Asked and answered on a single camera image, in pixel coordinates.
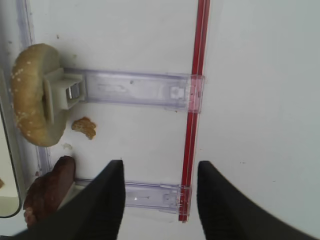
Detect dark sausage patties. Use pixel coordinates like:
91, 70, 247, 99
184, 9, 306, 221
23, 155, 76, 228

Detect white pusher block bun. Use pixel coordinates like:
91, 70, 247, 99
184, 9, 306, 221
43, 68, 87, 124

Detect sesame bun top rear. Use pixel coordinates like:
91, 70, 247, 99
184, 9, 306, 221
11, 43, 67, 147

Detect bread crumb piece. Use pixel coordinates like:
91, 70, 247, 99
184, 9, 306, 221
71, 117, 97, 140

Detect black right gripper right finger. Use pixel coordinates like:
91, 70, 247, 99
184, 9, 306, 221
197, 160, 320, 240

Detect right red rod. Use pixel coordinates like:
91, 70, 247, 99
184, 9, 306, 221
178, 0, 211, 223

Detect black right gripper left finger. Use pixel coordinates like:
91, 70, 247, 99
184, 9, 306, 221
12, 160, 125, 240

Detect cream metal tray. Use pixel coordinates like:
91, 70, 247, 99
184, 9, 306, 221
0, 69, 21, 219

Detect right lower clear crossbar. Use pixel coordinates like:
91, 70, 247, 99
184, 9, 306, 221
73, 177, 193, 216

